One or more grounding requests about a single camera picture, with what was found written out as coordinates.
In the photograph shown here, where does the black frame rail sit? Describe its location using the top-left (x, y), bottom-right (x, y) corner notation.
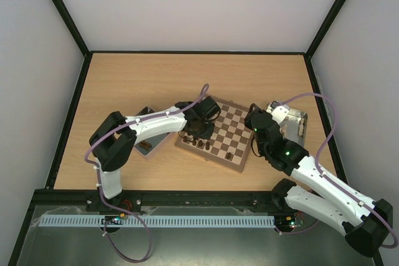
top-left (29, 189), bottom-right (295, 215)

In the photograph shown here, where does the wooden chess board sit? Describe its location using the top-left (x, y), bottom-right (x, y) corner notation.
top-left (175, 98), bottom-right (253, 173)

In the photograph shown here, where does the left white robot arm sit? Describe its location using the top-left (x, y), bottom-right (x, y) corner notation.
top-left (85, 96), bottom-right (221, 200)

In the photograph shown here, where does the gold tin tray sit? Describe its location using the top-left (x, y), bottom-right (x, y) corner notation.
top-left (266, 101), bottom-right (308, 146)

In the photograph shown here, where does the light blue cable duct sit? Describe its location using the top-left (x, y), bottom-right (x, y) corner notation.
top-left (38, 215), bottom-right (275, 229)

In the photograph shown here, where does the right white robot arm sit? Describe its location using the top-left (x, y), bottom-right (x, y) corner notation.
top-left (244, 103), bottom-right (393, 257)

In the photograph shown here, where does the pile of dark chess pieces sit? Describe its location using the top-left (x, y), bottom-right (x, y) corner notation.
top-left (138, 141), bottom-right (152, 150)

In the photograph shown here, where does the pink tin tray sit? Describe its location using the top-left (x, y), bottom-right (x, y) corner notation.
top-left (132, 106), bottom-right (172, 158)

